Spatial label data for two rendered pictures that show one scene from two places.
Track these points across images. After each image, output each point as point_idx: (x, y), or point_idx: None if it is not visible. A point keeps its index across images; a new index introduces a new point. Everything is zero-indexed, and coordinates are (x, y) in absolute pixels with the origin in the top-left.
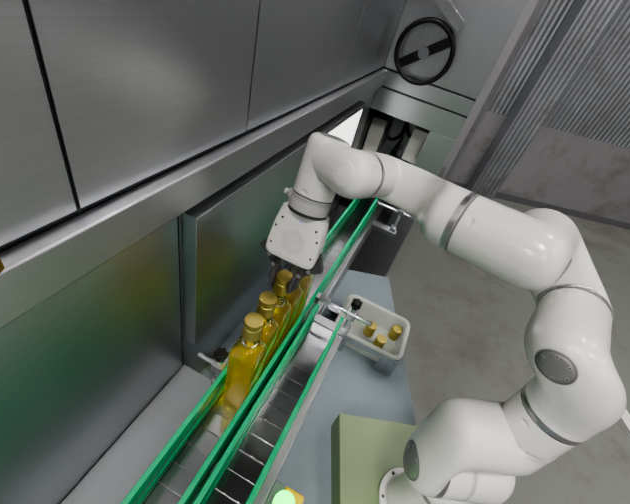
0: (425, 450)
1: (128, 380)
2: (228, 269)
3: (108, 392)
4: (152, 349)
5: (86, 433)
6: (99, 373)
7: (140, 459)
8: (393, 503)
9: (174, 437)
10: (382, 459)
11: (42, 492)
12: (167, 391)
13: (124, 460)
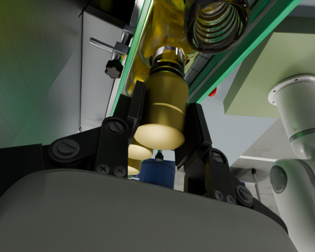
0: (282, 205)
1: (55, 109)
2: None
3: (52, 125)
4: (46, 100)
5: (63, 119)
6: None
7: (102, 88)
8: (277, 102)
9: (114, 109)
10: (294, 68)
11: (70, 123)
12: (88, 44)
13: (94, 88)
